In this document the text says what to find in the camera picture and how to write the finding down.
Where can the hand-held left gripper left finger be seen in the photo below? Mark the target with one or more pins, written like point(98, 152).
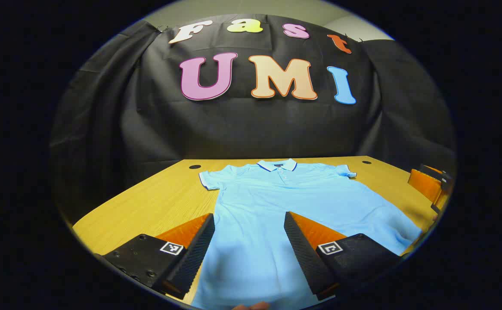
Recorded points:
point(195, 254)

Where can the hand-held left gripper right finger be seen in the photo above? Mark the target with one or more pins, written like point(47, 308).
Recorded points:
point(305, 258)

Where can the black backdrop cloth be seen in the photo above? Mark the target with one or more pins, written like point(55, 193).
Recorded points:
point(251, 125)

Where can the light blue polo T-shirt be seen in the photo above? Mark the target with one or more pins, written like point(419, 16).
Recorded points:
point(259, 202)

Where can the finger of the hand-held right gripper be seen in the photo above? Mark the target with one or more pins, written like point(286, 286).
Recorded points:
point(425, 183)
point(440, 203)

